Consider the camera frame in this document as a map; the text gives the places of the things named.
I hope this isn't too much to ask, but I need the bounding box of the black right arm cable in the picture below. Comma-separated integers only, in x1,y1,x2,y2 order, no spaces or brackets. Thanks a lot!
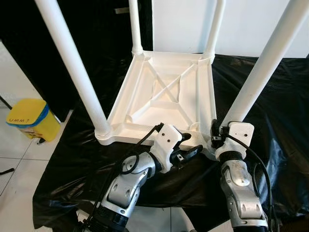
222,134,273,228

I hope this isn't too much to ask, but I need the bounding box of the black door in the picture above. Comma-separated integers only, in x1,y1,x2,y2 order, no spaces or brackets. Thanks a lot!
0,0,154,121

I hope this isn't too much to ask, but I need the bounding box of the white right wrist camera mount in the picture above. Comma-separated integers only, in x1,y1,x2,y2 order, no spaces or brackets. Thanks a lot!
215,122,255,160

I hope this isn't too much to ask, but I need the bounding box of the black plastic cover sheet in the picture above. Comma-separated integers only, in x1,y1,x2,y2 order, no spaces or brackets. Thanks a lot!
33,54,309,230

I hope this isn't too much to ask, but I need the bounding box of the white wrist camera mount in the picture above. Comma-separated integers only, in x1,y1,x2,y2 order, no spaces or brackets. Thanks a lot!
150,123,183,174
215,122,255,160

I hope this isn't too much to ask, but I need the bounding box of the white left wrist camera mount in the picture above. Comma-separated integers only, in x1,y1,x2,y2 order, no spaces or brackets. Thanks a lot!
150,123,183,174

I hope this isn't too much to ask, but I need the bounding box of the yellow bin with blue band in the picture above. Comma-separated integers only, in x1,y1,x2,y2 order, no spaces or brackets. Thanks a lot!
6,98,61,142

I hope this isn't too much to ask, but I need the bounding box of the white plastic table leg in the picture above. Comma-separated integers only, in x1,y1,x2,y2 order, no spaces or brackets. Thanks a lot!
128,0,144,55
35,0,112,141
203,0,226,61
220,0,309,127

